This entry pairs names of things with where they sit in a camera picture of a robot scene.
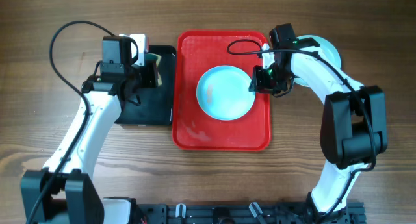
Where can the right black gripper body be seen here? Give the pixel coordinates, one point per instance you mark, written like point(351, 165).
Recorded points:
point(271, 80)

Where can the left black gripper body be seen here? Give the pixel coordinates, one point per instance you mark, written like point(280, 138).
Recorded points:
point(143, 78)

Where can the green yellow sponge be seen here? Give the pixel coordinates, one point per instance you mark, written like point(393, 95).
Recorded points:
point(151, 57)

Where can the light blue plate top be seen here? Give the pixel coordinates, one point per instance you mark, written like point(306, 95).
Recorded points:
point(223, 93)

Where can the light blue plate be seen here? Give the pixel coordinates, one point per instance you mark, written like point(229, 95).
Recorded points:
point(223, 93)
point(330, 52)

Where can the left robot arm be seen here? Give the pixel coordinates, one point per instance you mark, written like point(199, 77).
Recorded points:
point(63, 191)

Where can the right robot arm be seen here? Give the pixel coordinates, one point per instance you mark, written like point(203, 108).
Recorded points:
point(353, 129)

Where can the black rectangular water tray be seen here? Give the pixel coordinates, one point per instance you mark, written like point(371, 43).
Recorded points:
point(156, 103)

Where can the red plastic tray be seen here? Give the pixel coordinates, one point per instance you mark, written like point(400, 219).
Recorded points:
point(192, 128)

